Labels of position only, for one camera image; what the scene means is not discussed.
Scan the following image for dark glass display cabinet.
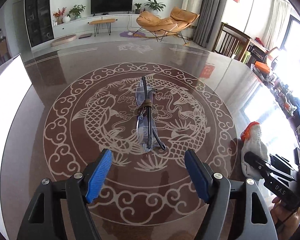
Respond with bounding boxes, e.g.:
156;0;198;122
24;0;54;48

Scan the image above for red flower vase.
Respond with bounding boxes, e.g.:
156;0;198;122
53;7;66;25

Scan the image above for green potted plant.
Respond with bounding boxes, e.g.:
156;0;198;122
145;0;166;15
67;4;86;19

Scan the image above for wooden slatted chair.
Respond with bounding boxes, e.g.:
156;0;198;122
212;22;250;62

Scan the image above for white knit glove orange cuff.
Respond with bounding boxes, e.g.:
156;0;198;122
241;121;269;180

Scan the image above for rimless glasses with brown cord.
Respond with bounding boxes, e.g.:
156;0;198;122
135;76;166;152

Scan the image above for white tv cabinet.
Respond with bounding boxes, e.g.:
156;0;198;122
53;14;140;38

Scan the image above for small wooden bench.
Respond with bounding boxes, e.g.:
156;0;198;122
89;18;117;36

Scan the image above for person's right hand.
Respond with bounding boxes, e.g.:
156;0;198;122
270;197;300;231

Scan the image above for green potted plant left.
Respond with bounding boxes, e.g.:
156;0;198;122
67;4;86;19

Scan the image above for grey curtain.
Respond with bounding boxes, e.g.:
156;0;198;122
193;0;226;51

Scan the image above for white cardboard storage box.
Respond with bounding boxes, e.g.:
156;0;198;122
0;53;33;239

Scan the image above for orange lounge chair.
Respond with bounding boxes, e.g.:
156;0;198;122
136;7;199;44

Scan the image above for black flat television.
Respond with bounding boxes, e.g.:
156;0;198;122
90;0;133;14

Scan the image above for green potted plant right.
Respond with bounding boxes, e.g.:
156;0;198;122
145;0;166;15

